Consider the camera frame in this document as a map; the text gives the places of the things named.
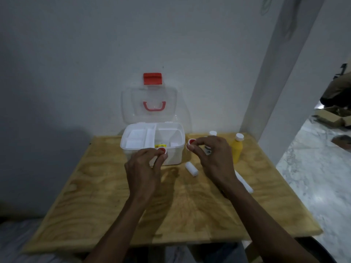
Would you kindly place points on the person's right forearm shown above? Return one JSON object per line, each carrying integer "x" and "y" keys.
{"x": 263, "y": 227}

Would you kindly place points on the small white bottle red cap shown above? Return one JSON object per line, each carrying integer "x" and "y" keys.
{"x": 162, "y": 150}

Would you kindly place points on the black stand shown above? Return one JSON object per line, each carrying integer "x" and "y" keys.
{"x": 342, "y": 68}

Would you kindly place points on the white gauze roll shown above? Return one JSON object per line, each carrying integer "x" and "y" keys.
{"x": 191, "y": 169}

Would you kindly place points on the black round stool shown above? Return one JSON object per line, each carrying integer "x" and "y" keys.
{"x": 320, "y": 247}

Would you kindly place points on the long white tube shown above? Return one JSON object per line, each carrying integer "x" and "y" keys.
{"x": 245, "y": 183}

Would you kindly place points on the cardboard box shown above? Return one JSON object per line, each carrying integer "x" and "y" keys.
{"x": 330, "y": 116}

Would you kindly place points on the white divided inner tray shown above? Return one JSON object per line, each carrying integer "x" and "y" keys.
{"x": 137, "y": 138}

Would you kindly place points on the person's left hand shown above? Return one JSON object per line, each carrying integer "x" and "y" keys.
{"x": 141, "y": 172}

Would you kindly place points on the yellow bottle white cap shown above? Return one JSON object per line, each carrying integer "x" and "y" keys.
{"x": 237, "y": 150}

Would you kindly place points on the person's right hand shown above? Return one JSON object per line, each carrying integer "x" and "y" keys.
{"x": 218, "y": 161}

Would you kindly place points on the clear plastic box lid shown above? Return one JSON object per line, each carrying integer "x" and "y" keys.
{"x": 131, "y": 106}

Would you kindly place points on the person's right thumb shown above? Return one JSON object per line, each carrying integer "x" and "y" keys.
{"x": 196, "y": 151}

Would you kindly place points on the white plastic storage box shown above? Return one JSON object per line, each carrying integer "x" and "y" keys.
{"x": 172, "y": 150}

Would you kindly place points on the person's left thumb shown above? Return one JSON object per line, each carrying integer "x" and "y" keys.
{"x": 161, "y": 161}

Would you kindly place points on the person's left forearm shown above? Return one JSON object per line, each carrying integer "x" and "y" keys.
{"x": 120, "y": 232}

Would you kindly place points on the red box latch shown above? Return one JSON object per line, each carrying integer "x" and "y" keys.
{"x": 152, "y": 78}

